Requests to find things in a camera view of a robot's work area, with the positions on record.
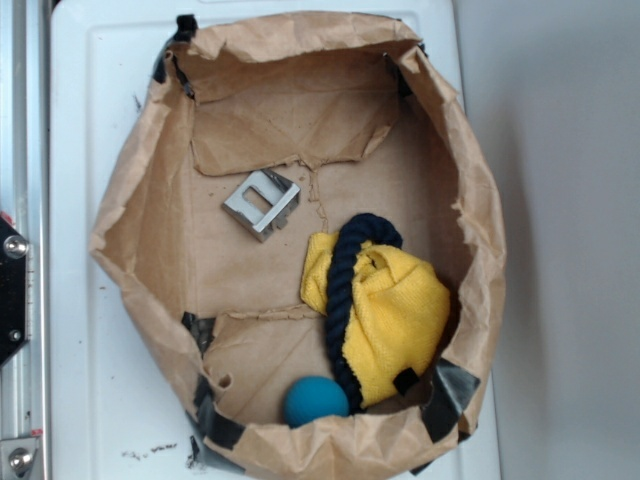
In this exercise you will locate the aluminium frame rail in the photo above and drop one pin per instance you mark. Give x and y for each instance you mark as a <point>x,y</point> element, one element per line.
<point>25,392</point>

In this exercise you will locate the white plastic tray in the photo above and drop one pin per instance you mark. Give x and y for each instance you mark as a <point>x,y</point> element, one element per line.
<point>113,415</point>

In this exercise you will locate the blue rubber ball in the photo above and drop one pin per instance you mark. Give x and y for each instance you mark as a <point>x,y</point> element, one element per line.
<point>314,397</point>

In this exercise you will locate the brown paper bag bin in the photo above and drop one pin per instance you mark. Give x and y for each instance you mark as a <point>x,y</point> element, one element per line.
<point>350,108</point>

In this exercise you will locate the yellow microfiber cloth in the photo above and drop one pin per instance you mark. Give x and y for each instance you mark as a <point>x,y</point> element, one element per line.
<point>383,321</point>

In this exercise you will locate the black mounting plate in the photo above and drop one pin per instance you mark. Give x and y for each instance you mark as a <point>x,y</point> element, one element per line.
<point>13,284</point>

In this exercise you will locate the silver metal bracket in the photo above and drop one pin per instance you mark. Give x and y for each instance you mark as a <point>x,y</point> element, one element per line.
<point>263,202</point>

